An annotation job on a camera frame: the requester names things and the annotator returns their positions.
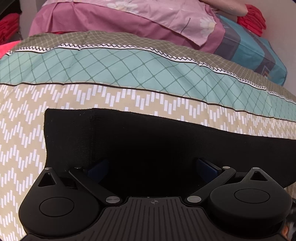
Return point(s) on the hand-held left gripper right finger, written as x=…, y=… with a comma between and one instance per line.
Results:
x=204, y=169

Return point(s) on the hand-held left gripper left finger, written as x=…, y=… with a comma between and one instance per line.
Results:
x=99, y=172

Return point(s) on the black pants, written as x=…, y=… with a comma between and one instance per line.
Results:
x=150, y=143

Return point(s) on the patterned beige teal quilt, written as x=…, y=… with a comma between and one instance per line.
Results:
x=115, y=64

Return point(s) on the blue grey striped pillow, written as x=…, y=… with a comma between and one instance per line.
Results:
x=249, y=48

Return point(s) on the mauve pink bedding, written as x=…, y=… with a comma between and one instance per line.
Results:
x=97, y=20

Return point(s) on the pink fuzzy blanket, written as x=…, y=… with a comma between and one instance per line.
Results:
x=5, y=49

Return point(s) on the stack of red clothes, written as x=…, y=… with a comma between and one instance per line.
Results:
x=253, y=19
x=8, y=26

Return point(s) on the light pink floral cloth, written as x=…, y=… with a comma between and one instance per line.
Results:
x=161, y=16

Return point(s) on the pale beige cloth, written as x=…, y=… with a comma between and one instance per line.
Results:
x=227, y=7

